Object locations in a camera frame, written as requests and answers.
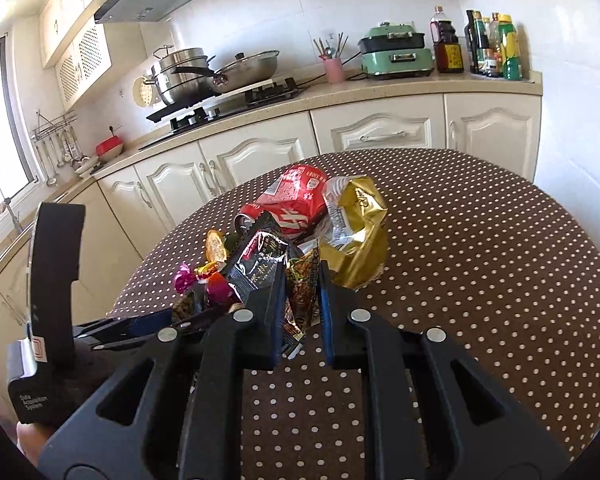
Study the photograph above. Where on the red snack packet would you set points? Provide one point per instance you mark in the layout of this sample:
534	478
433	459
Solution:
290	205

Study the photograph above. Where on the cream lattice-door wall cabinet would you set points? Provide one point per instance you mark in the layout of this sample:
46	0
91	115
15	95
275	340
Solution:
82	62

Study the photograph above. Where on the magenta candy wrapper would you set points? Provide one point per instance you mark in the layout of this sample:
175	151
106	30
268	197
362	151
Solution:
184	279

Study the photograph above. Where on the stainless steamer pot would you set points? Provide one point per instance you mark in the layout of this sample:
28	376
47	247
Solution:
180	72

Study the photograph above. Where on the pink utensil holder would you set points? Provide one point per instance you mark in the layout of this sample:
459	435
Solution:
333	71

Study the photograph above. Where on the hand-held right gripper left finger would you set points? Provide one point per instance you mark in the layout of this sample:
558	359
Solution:
279	342

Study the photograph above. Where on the person's left hand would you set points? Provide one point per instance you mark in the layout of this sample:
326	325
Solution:
30	442

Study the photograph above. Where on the cream upper wall cabinet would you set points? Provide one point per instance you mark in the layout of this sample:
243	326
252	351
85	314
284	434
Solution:
70	5

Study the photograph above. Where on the red container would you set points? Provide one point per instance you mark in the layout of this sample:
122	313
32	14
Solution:
110	146

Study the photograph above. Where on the black gas stove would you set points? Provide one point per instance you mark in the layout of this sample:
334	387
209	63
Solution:
260	100

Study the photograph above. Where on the wall utensil rack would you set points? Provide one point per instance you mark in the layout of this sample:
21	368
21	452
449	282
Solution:
55	135

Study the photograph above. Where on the green electric cooker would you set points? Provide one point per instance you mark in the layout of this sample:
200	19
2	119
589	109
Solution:
395	55

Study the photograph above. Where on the gold foil wrapper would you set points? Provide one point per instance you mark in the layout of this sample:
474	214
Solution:
360	255

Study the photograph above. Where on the cream perforated round plate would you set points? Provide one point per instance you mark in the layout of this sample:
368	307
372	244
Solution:
142	91

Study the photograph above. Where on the stainless wok with lid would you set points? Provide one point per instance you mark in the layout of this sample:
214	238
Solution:
250	67

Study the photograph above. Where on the brown patterned packet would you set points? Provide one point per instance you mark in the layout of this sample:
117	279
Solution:
300	300

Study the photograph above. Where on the brown polka-dot tablecloth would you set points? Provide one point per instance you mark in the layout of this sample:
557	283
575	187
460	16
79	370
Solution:
455	260

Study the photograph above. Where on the green yellow-capped bottle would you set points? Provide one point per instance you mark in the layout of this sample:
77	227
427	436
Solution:
510	50

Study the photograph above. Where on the stacked white bowls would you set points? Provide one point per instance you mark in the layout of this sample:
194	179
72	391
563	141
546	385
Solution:
87	166

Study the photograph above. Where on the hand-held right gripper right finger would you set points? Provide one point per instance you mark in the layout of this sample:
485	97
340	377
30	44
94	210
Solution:
325	320

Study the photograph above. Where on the sliding window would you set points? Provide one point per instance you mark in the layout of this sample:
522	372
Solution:
0	135

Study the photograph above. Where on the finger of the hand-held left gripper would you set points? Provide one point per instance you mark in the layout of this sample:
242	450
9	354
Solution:
150	322
200	321

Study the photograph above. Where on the bundle of chopsticks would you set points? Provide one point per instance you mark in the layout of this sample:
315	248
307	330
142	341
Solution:
330	46

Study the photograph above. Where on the dark brown wrapper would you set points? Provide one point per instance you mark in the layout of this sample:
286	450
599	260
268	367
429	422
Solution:
190	310

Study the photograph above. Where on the chrome faucet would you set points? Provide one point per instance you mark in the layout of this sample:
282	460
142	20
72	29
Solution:
7	205

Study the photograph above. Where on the black snack packet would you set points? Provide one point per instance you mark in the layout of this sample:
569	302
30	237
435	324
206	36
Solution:
257	260

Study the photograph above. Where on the orange candy wrapper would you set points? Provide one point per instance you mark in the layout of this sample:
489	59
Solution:
216	246

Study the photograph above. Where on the large soy sauce bottle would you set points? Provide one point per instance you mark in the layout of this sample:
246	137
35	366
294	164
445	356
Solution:
447	50

